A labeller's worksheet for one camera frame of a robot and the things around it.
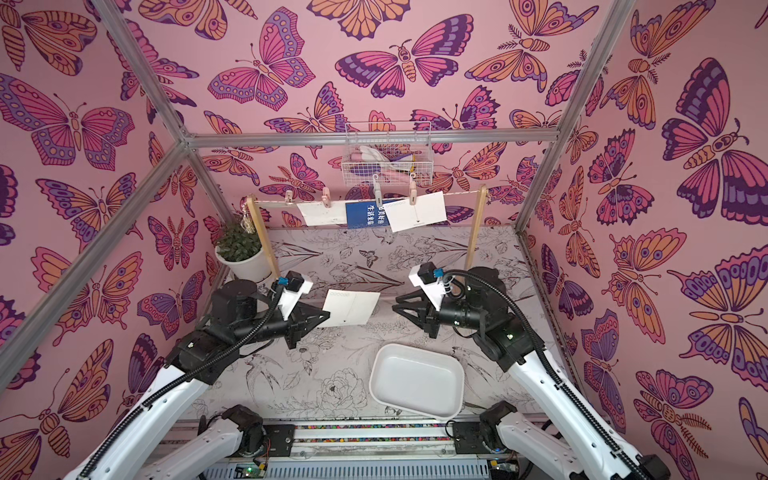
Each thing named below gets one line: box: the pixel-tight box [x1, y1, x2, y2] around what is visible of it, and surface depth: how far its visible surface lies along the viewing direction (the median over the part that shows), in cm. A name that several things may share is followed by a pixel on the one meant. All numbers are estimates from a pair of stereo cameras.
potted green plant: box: [215, 227, 272, 282], surface depth 97 cm
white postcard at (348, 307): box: [320, 289, 381, 328], surface depth 68 cm
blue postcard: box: [345, 199, 403, 229], surface depth 71 cm
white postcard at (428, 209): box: [383, 191, 447, 233], surface depth 72 cm
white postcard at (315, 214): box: [296, 201, 347, 226], surface depth 72 cm
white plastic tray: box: [369, 343, 465, 420], surface depth 84 cm
